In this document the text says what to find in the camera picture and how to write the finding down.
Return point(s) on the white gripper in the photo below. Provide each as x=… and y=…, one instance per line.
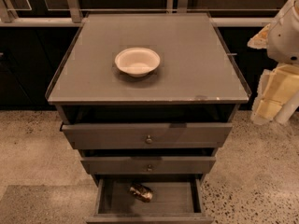
x=285, y=37

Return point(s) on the orange soda can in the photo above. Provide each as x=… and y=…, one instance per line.
x=142, y=193

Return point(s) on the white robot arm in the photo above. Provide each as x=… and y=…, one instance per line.
x=283, y=35

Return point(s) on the grey drawer cabinet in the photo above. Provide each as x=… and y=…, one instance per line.
x=196, y=81

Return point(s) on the brass top drawer knob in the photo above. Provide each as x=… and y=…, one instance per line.
x=148, y=139

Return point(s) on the brass drawer knob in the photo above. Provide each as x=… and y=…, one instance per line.
x=149, y=168
x=148, y=139

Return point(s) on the brass middle drawer knob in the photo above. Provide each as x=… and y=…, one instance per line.
x=149, y=168

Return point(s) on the grey bottom drawer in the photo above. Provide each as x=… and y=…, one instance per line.
x=174, y=201

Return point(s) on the grey drawer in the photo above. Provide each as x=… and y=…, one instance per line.
x=133, y=135
x=138, y=165
x=174, y=201

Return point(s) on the grey top drawer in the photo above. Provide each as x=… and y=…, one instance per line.
x=133, y=135

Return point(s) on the grey middle drawer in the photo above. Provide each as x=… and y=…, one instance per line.
x=138, y=165

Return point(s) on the metal railing frame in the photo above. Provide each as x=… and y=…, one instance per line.
x=224, y=13

